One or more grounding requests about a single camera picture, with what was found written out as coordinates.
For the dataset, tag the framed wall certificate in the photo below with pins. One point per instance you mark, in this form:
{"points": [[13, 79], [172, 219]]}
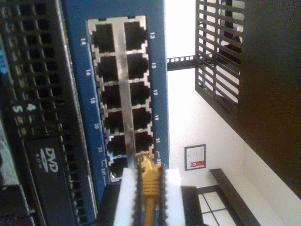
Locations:
{"points": [[195, 157]]}

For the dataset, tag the dark wooden beam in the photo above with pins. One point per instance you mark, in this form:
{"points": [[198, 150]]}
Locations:
{"points": [[235, 200]]}

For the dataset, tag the black slatted grille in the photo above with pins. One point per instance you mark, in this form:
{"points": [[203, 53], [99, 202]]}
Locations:
{"points": [[218, 47]]}

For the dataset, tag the black rack server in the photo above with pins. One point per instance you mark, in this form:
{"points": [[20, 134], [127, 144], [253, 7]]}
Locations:
{"points": [[35, 94]]}

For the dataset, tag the black perforated rack bar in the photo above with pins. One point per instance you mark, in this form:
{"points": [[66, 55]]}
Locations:
{"points": [[181, 62]]}

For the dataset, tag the blue network switch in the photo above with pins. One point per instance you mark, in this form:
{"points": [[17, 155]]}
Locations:
{"points": [[82, 70]]}

